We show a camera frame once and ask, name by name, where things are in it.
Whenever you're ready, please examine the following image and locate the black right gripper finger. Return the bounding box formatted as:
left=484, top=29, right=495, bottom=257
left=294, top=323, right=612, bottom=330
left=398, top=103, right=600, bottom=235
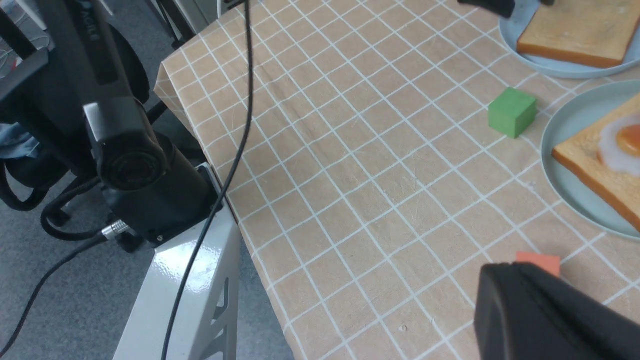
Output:
left=473, top=262, right=640, bottom=360

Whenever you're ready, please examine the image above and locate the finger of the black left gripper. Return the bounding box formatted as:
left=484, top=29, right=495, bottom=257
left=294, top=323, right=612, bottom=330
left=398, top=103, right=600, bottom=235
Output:
left=457, top=0, right=515, bottom=19

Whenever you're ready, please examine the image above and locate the toast slice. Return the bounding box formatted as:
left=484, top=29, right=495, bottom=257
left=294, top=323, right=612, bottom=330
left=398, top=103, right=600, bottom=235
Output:
left=516, top=0, right=640, bottom=68
left=551, top=95, right=640, bottom=230

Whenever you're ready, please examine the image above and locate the fried egg with large white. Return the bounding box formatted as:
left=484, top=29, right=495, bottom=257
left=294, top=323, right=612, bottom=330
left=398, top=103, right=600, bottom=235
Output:
left=597, top=113, right=640, bottom=178

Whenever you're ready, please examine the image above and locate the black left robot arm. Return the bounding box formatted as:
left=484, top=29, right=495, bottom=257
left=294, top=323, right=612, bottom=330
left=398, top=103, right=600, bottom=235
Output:
left=1, top=0, right=256, bottom=252

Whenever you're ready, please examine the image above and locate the light blue plate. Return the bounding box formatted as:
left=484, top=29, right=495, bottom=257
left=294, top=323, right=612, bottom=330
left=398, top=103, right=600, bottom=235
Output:
left=499, top=0, right=639, bottom=79

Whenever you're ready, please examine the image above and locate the orange red cube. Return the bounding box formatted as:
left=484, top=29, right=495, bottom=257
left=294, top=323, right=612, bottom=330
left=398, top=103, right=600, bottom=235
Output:
left=515, top=251, right=561, bottom=278

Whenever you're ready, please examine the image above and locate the green cube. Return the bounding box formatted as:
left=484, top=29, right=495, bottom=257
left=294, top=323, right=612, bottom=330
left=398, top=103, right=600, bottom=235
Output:
left=487, top=87, right=537, bottom=139

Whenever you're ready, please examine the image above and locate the teal green plate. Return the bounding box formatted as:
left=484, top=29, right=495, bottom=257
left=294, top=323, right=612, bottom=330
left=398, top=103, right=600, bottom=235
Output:
left=540, top=80, right=640, bottom=242

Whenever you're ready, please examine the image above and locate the white metal table frame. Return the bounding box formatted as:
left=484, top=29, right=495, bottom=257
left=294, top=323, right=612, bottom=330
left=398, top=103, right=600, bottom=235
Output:
left=112, top=162, right=242, bottom=360

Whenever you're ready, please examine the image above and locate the black thin cable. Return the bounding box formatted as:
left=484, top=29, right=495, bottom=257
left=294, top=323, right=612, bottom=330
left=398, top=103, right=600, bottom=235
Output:
left=160, top=0, right=254, bottom=360

